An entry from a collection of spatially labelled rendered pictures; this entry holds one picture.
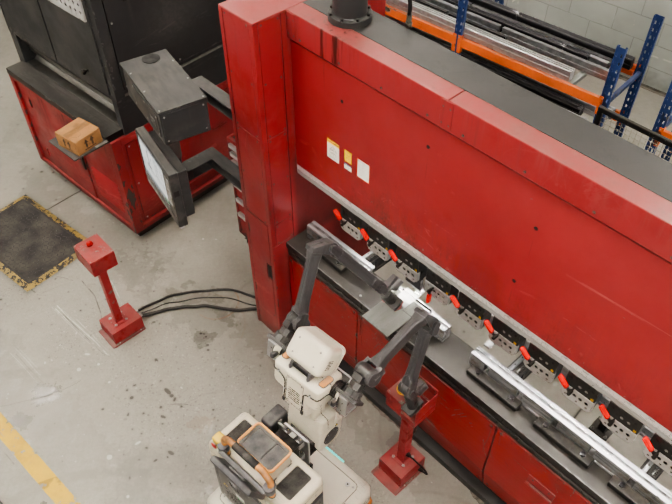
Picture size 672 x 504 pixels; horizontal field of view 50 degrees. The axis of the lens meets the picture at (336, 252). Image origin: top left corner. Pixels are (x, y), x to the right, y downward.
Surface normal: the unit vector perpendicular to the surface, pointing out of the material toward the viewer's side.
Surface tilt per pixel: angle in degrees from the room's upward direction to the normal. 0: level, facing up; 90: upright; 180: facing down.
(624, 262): 90
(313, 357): 48
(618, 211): 90
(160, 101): 1
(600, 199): 90
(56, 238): 0
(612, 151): 0
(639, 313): 90
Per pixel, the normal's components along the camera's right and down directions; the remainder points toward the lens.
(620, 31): -0.68, 0.54
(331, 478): 0.00, -0.69
